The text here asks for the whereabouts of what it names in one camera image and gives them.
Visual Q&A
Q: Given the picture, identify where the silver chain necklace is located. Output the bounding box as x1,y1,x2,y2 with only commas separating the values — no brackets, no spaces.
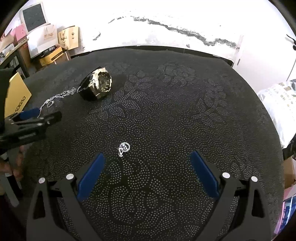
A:
36,87,77,119

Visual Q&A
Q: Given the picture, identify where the yellow white cardboard box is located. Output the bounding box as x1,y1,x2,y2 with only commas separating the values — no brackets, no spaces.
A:
4,72,32,118

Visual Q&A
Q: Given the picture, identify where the gold black wrist watch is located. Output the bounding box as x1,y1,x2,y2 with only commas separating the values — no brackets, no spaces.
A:
77,67,112,101

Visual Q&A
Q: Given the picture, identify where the small silver ring pendant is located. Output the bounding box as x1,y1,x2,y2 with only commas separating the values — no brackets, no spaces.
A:
118,142,130,157

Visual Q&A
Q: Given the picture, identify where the dark wooden desk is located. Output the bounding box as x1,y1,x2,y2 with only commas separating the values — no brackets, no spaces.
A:
1,39,30,78

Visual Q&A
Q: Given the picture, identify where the yellow black storage box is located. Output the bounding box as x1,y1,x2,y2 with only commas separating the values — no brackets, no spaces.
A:
40,47,64,66

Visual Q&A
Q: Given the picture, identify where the white paper shopping bag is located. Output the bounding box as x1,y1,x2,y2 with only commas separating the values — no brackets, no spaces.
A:
27,24,58,59

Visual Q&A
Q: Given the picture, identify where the brown paper shopping bag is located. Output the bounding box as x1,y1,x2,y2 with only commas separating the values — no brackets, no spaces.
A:
58,26,79,50

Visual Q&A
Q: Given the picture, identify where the pink box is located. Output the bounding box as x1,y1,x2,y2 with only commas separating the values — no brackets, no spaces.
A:
11,24,27,46

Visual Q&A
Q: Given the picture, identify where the white framed dark board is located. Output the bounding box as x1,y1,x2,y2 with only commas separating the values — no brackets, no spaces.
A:
20,2,49,34

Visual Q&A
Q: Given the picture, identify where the black patterned table cloth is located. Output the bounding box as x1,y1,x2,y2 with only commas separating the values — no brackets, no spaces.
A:
23,49,284,240

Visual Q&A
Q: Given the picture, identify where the white patterned bedding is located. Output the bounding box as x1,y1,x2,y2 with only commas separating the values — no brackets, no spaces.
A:
257,79,295,148

